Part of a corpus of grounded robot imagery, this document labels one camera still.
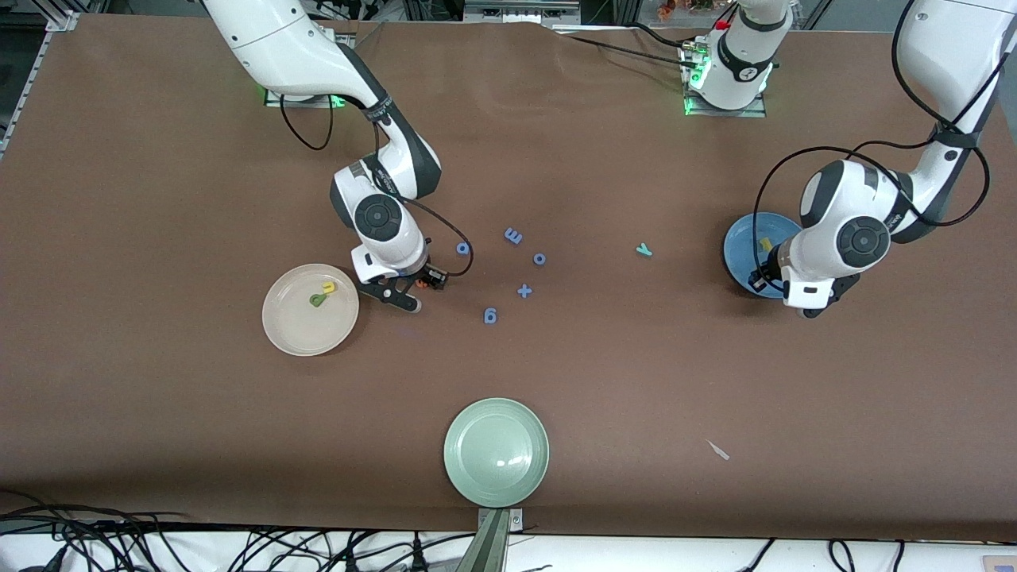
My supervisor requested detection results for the blue plate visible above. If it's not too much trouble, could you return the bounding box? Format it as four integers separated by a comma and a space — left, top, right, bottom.
722, 212, 805, 300

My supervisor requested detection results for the beige brown plate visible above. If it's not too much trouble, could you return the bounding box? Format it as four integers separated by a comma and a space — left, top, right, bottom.
261, 263, 360, 357

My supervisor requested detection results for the brown table cover sheet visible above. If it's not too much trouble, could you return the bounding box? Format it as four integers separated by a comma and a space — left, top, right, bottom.
0, 14, 1017, 545

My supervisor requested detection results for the green plate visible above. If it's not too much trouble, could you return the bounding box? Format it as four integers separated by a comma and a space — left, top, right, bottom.
443, 397, 551, 508

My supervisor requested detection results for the orange plant decoration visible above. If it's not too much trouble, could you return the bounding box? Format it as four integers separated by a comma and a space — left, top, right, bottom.
658, 0, 716, 21

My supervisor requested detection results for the grey metal box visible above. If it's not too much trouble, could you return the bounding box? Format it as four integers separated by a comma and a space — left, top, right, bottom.
463, 0, 581, 25

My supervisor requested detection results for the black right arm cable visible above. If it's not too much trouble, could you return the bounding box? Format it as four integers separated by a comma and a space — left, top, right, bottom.
278, 95, 474, 279

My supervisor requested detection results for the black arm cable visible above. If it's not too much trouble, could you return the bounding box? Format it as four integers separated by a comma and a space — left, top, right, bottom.
751, 0, 994, 275
278, 95, 474, 279

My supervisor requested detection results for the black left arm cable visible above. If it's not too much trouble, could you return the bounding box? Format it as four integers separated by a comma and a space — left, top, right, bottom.
751, 0, 994, 275

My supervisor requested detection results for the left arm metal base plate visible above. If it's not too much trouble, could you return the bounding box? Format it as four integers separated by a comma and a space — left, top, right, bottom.
683, 40, 768, 118

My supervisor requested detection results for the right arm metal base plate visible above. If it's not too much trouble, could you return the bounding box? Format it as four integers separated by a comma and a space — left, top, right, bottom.
265, 83, 354, 108

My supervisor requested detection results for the black base cable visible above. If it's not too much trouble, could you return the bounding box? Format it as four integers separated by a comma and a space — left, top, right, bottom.
560, 33, 692, 68

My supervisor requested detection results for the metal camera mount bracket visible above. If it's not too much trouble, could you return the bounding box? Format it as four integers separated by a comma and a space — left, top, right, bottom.
454, 508, 525, 572

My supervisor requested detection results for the black floor cable bundle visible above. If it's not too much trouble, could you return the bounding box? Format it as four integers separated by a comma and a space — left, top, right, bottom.
0, 503, 191, 531

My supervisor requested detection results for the aluminium frame rail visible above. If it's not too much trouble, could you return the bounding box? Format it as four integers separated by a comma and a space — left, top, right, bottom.
0, 10, 80, 160

